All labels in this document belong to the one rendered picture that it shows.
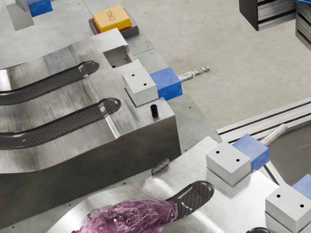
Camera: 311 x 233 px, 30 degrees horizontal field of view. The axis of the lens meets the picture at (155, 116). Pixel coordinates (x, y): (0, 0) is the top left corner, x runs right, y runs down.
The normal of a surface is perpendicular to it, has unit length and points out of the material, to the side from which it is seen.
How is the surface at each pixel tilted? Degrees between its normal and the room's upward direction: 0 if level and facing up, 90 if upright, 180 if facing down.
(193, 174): 0
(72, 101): 3
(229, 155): 0
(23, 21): 90
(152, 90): 90
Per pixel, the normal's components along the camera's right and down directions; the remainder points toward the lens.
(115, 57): 0.37, 0.59
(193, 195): -0.10, -0.68
